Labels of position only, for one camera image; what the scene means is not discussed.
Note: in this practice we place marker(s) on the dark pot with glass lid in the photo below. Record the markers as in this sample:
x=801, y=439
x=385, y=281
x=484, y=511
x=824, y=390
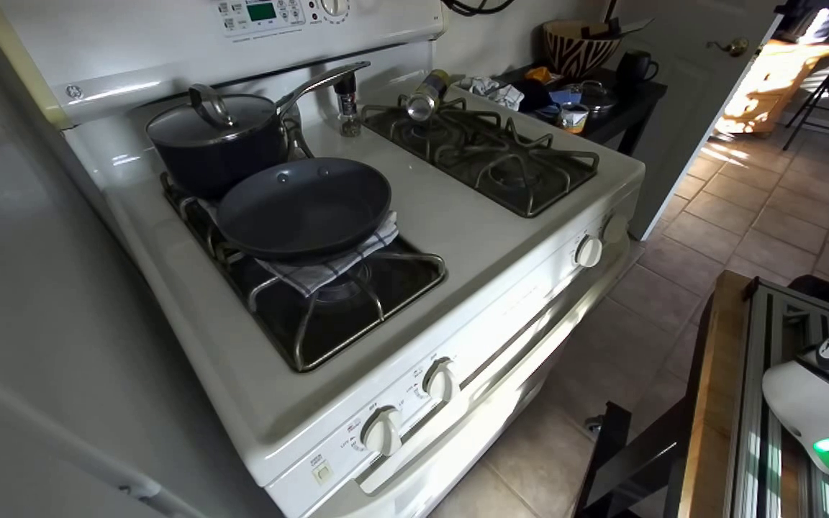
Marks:
x=220, y=138

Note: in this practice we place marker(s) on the white gas stove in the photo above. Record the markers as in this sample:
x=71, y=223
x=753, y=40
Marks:
x=103, y=69

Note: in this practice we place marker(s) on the checkered dish cloth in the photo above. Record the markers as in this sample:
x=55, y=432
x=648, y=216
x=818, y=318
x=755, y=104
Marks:
x=312, y=275

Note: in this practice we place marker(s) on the dark frying pan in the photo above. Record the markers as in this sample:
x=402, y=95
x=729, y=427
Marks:
x=307, y=207

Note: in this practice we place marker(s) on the stove knob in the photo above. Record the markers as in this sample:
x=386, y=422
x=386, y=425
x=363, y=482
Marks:
x=589, y=255
x=438, y=380
x=382, y=432

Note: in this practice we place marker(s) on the left black stove grate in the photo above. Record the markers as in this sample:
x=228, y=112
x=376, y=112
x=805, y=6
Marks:
x=310, y=328

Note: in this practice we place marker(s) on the black stove grate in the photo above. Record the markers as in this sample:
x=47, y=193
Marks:
x=489, y=154
x=310, y=328

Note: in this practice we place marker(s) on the right black stove grate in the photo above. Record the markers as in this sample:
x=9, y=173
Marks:
x=489, y=154

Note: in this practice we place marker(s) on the small metal cup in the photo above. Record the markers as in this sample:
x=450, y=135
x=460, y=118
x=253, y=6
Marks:
x=428, y=95

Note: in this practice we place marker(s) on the right stove knob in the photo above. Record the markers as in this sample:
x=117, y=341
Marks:
x=589, y=255

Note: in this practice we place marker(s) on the front left stove knob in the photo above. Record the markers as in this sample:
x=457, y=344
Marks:
x=382, y=432

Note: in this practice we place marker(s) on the salt shaker on stove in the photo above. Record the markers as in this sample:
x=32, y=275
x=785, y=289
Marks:
x=351, y=104

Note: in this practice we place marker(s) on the patterned woven basket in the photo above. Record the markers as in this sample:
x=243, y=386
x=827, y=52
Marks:
x=579, y=49

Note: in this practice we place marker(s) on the dark side table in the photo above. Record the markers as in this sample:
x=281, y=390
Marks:
x=621, y=102

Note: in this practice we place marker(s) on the white refrigerator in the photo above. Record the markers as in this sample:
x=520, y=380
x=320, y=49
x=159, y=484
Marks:
x=99, y=410

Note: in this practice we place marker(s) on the wooden edged metal rack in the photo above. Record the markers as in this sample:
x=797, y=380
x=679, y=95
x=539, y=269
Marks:
x=759, y=439

